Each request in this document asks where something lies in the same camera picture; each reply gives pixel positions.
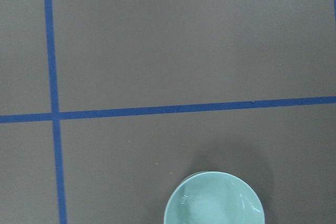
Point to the green ceramic bowl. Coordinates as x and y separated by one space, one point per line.
213 197

